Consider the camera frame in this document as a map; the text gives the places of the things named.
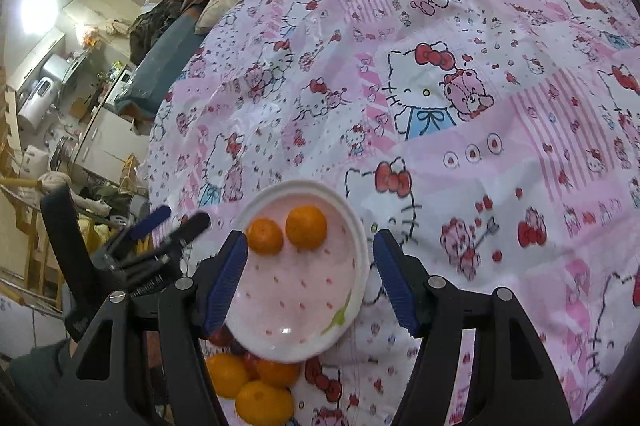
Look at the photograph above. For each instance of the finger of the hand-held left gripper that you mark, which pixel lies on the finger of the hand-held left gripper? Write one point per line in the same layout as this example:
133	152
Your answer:
150	222
192	225

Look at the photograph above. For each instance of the white microwave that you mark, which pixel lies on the white microwave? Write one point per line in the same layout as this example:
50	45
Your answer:
120	84

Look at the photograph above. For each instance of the white cabinet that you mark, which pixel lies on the white cabinet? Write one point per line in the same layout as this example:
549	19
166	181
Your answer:
107	139

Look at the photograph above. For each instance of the pile of dark clothes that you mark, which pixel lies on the pile of dark clothes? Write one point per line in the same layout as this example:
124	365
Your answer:
175	6

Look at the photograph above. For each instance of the white strawberry print plate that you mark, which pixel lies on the white strawberry print plate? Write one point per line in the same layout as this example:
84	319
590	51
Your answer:
300	296

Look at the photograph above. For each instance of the small orange mandarin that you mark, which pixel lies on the small orange mandarin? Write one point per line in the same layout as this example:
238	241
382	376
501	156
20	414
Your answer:
265	236
277	371
306	227

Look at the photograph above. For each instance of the red cherry tomato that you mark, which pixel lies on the red cherry tomato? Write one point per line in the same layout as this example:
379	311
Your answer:
220	336

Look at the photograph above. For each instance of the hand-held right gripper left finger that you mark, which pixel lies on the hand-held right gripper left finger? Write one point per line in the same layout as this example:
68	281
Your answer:
226	280

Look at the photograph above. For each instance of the white washing machine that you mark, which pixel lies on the white washing machine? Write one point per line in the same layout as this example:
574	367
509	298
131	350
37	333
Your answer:
37	104

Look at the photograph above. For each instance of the yellow wooden frame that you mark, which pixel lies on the yellow wooden frame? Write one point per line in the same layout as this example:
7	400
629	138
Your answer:
25	216

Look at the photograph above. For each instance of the large orange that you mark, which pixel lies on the large orange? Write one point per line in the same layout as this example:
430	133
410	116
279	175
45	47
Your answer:
264	402
227	373

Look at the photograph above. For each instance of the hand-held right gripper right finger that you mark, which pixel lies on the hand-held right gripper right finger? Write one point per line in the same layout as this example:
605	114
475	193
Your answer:
395	283

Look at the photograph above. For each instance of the pink cartoon printed blanket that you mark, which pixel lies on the pink cartoon printed blanket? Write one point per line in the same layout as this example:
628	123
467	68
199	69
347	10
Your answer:
450	106

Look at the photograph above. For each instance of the person's left forearm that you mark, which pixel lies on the person's left forearm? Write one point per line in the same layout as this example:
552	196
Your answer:
40	376

